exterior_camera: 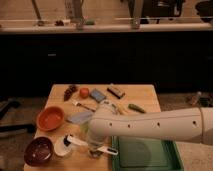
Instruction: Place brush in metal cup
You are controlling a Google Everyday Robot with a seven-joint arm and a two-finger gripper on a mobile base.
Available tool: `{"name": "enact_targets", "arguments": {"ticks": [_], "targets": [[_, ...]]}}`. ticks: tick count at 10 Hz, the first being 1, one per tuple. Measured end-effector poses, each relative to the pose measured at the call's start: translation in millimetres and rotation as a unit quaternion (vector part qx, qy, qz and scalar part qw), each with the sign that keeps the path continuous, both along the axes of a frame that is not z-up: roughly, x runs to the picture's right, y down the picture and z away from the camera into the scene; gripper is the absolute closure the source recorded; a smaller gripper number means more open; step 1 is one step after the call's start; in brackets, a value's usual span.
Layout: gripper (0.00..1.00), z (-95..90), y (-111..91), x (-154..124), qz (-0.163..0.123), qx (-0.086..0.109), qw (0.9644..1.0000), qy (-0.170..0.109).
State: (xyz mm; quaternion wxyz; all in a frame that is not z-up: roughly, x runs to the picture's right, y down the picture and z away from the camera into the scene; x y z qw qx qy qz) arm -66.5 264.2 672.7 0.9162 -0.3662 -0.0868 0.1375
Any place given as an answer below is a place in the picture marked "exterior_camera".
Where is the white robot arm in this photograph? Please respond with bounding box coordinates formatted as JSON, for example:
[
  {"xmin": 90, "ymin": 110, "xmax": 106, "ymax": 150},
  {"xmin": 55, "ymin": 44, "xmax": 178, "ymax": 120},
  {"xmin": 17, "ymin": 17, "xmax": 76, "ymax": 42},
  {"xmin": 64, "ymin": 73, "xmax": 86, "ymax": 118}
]
[{"xmin": 87, "ymin": 107, "xmax": 213, "ymax": 148}]

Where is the brown black block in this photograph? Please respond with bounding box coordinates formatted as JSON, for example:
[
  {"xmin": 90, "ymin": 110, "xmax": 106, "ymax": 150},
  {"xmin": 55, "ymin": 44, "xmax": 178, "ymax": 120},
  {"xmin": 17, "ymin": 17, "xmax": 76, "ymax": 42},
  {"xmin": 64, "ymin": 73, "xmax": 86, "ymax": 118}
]
[{"xmin": 107, "ymin": 85, "xmax": 125, "ymax": 99}]

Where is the blue grey sponge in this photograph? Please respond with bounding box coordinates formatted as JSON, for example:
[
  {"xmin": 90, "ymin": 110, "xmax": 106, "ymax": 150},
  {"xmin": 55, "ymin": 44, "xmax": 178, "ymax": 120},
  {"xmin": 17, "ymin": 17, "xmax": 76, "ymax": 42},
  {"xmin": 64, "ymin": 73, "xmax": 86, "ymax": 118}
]
[{"xmin": 90, "ymin": 89, "xmax": 106, "ymax": 103}]

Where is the red tomato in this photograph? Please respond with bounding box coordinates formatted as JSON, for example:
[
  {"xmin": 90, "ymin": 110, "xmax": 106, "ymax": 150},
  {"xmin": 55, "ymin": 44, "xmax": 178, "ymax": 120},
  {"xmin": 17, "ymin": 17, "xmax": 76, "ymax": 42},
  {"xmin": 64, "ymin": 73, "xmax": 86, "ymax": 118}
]
[{"xmin": 79, "ymin": 88, "xmax": 90, "ymax": 98}]

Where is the green pepper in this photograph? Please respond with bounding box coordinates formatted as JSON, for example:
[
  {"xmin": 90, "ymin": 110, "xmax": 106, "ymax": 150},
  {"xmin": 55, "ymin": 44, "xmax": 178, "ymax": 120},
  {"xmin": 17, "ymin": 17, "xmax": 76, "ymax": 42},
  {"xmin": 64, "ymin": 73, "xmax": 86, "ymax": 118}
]
[{"xmin": 128, "ymin": 104, "xmax": 146, "ymax": 113}]

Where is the dark grape bunch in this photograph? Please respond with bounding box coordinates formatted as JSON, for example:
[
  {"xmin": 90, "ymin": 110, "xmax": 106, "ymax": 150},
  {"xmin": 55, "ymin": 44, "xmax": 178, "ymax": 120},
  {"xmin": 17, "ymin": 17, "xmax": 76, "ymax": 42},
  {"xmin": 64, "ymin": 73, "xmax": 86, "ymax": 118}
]
[{"xmin": 64, "ymin": 85, "xmax": 78, "ymax": 101}]

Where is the light blue cloth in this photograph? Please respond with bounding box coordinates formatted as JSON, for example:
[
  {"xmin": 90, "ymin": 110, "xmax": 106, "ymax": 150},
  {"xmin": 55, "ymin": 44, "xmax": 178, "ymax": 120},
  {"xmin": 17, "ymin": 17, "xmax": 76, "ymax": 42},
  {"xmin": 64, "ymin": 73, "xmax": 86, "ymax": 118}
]
[{"xmin": 67, "ymin": 111, "xmax": 93, "ymax": 124}]

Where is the orange bowl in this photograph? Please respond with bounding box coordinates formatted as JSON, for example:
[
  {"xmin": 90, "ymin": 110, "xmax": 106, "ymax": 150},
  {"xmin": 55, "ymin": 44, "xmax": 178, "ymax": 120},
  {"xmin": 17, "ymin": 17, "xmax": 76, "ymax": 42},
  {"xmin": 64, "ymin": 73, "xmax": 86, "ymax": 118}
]
[{"xmin": 36, "ymin": 106, "xmax": 65, "ymax": 132}]

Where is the wooden table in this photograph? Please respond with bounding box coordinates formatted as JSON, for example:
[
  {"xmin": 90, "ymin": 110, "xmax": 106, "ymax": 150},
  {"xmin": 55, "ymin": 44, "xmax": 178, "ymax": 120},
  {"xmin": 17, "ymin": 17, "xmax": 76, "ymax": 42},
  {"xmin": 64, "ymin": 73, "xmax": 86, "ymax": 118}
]
[{"xmin": 23, "ymin": 83, "xmax": 163, "ymax": 171}]

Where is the green plastic tray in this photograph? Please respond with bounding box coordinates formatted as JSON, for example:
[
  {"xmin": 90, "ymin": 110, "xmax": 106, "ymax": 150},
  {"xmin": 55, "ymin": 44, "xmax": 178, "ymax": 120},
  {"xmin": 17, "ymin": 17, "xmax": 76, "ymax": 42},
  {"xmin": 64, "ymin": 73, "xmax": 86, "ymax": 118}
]
[{"xmin": 111, "ymin": 137, "xmax": 184, "ymax": 171}]

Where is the white round lid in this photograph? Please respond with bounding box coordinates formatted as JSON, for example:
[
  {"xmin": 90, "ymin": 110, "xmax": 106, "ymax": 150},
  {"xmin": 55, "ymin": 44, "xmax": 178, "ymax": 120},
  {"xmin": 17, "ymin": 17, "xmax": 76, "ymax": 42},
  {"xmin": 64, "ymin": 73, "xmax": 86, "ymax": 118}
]
[{"xmin": 54, "ymin": 136, "xmax": 72, "ymax": 157}]

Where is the dark red bowl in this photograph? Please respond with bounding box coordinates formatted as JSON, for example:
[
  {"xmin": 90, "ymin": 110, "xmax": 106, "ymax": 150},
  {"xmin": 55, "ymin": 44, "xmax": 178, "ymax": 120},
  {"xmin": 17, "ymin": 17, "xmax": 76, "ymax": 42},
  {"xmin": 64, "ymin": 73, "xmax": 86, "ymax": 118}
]
[{"xmin": 24, "ymin": 137, "xmax": 53, "ymax": 167}]

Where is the white handled brush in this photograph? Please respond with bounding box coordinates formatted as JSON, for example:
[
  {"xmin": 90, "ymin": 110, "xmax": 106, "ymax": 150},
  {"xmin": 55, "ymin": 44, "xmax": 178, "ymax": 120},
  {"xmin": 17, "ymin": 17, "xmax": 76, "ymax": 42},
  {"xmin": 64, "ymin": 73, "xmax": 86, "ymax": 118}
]
[{"xmin": 62, "ymin": 135, "xmax": 118, "ymax": 156}]

